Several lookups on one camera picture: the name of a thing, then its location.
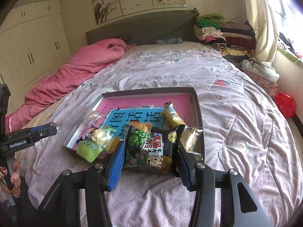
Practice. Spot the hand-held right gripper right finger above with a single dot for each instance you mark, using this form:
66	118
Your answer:
185	170

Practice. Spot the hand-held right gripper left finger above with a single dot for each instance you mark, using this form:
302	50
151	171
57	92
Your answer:
116	167

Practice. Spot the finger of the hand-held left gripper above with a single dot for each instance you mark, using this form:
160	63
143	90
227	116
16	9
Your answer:
45	133
39	128

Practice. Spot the green pastry packet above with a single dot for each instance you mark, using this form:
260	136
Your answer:
88	150

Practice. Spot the clear crispy rice packet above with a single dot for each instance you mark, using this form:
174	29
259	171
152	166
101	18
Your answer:
193	138

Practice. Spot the clear green cake packet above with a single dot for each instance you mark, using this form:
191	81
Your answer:
103	136

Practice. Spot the black green pea packet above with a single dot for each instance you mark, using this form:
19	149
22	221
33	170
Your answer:
146	151

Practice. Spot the blue cookie packet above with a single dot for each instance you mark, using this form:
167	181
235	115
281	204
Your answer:
84	136

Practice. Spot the clear pastry packet pink print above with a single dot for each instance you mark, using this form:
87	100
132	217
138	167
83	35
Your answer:
92	120

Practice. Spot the orange clear cracker packet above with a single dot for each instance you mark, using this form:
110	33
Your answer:
142	125

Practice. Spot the yellow snack packet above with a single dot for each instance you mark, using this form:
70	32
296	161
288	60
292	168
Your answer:
171	115

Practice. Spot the dark cardboard box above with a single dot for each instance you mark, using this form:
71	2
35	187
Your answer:
198	108

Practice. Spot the person's left hand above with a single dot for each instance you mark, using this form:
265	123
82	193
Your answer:
16	179

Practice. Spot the pink quilt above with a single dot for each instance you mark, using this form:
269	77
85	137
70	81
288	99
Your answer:
71	71

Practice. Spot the floral grey quilt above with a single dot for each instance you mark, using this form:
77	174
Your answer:
236	123

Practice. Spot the pink book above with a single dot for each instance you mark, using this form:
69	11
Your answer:
146	99

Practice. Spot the cream wardrobe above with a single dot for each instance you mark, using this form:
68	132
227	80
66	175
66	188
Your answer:
35	40

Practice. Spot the pink floral cloth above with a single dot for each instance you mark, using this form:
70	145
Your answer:
265	82

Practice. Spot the red plastic bag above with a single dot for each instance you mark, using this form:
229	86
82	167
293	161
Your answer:
285	104

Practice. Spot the white bag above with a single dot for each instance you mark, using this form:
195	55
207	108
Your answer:
258	67

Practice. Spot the dark patterned pillow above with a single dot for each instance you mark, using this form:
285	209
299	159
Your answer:
169	41

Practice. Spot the stack of folded clothes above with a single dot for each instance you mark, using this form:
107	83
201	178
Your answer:
227	35

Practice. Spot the grey headboard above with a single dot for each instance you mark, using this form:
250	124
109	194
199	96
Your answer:
146	28

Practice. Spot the clothes on window sill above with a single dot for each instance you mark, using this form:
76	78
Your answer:
288	45

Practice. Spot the cream curtain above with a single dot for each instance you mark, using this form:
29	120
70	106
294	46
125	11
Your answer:
262	23

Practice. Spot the window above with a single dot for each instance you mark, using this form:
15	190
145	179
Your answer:
288	9

